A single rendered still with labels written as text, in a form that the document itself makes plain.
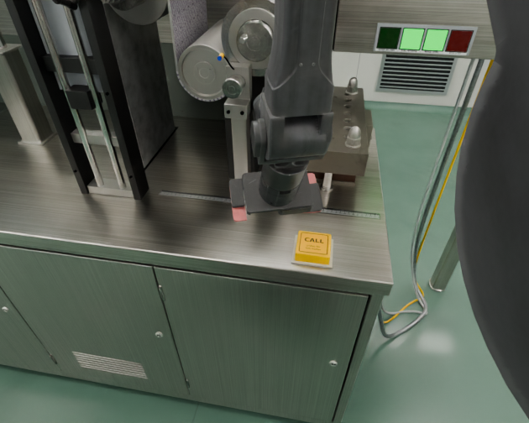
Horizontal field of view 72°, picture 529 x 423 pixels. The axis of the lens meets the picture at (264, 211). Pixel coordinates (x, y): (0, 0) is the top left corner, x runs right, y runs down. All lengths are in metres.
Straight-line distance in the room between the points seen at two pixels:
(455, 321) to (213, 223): 1.38
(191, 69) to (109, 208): 0.38
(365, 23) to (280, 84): 0.79
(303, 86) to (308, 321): 0.66
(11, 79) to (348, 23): 0.92
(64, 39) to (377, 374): 1.52
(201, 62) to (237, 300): 0.54
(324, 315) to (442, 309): 1.14
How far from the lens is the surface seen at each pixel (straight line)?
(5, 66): 1.24
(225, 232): 0.82
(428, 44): 1.16
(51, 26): 0.88
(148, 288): 0.97
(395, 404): 1.65
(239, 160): 0.89
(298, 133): 0.39
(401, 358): 1.75
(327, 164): 0.87
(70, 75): 0.90
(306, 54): 0.35
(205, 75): 0.87
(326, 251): 0.75
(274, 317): 0.93
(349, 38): 1.14
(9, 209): 1.06
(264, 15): 0.80
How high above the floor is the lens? 1.45
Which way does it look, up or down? 40 degrees down
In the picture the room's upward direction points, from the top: straight up
